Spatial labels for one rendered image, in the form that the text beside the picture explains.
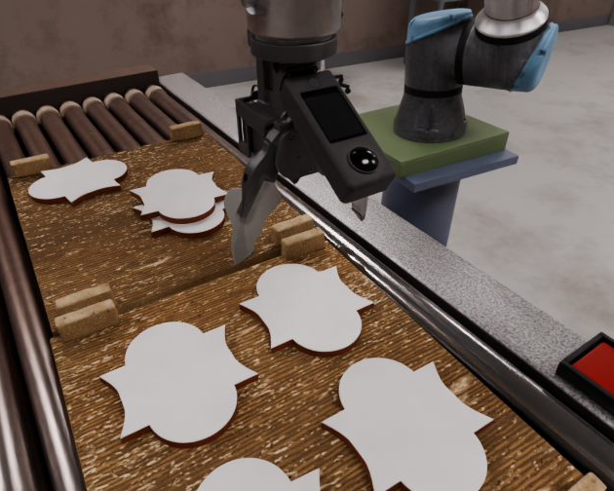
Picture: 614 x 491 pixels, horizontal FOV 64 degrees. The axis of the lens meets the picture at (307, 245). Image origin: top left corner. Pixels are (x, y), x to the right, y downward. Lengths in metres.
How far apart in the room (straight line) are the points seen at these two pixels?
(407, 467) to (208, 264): 0.34
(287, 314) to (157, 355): 0.14
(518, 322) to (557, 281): 1.67
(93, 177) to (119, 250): 0.21
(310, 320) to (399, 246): 0.22
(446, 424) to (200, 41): 3.86
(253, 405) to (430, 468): 0.16
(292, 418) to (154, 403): 0.13
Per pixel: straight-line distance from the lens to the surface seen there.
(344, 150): 0.38
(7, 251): 0.78
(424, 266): 0.67
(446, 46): 0.99
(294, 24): 0.39
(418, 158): 0.97
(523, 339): 0.61
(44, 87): 1.33
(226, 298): 0.58
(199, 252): 0.66
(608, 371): 0.59
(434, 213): 1.11
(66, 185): 0.86
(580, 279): 2.34
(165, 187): 0.77
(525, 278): 2.25
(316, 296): 0.56
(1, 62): 4.01
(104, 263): 0.67
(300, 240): 0.62
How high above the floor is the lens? 1.32
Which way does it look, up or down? 36 degrees down
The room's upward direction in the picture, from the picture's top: straight up
